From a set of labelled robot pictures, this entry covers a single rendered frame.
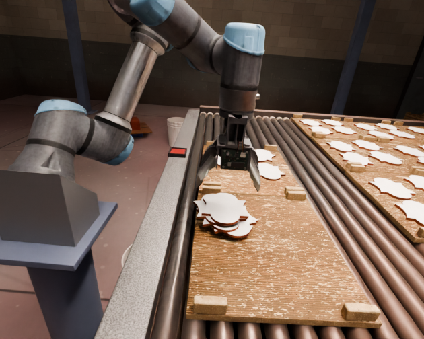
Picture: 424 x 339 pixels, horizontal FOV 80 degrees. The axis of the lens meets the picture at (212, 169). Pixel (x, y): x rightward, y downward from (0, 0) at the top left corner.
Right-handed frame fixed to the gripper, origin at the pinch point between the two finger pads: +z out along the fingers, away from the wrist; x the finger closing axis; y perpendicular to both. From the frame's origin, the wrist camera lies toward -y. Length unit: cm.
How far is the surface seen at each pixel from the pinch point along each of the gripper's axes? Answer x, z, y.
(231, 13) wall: 20, -91, -540
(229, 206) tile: 1.1, 5.5, -0.1
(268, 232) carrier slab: 11.4, 10.6, 2.8
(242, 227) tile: 4.3, 8.1, 4.8
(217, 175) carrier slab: -1.5, 10.5, -27.2
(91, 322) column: -41, 54, 1
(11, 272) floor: -123, 104, -57
